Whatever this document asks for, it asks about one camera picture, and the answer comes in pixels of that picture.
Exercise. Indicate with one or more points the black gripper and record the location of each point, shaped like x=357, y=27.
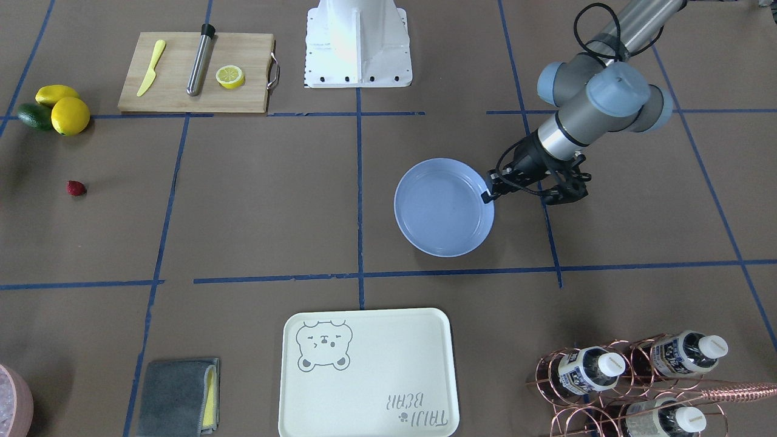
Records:
x=527, y=160

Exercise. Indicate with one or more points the blue plastic plate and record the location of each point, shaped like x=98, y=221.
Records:
x=439, y=209

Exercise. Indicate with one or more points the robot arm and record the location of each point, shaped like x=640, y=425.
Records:
x=595, y=93

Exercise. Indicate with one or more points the red strawberry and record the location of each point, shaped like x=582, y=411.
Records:
x=76, y=188

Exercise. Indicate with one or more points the tea bottle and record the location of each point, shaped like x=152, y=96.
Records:
x=663, y=417
x=585, y=371
x=688, y=353

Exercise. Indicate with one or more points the cream bear serving tray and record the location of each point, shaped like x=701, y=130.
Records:
x=368, y=373

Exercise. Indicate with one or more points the wooden cutting board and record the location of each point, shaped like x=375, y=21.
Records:
x=167, y=74

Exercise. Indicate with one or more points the rear tea bottle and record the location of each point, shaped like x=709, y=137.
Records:
x=663, y=417

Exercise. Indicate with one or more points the lemon half slice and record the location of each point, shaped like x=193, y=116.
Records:
x=230, y=77

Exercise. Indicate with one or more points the steel cylinder tool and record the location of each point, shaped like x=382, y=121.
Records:
x=204, y=50

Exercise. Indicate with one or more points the yellow plastic knife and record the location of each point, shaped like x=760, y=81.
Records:
x=151, y=74

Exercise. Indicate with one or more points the grey folded cloth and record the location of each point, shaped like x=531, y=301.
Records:
x=180, y=398

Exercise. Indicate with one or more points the large yellow lemon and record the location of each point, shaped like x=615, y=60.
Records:
x=70, y=116

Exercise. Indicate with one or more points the small yellow lemon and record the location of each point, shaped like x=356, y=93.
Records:
x=48, y=96

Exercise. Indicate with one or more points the green lime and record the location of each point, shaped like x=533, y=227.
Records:
x=35, y=115

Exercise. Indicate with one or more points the pink bowl of ice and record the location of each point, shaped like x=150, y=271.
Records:
x=16, y=404

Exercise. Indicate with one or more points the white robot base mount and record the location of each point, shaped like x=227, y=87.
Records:
x=357, y=44

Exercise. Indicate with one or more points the copper wire bottle rack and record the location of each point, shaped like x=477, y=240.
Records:
x=601, y=414

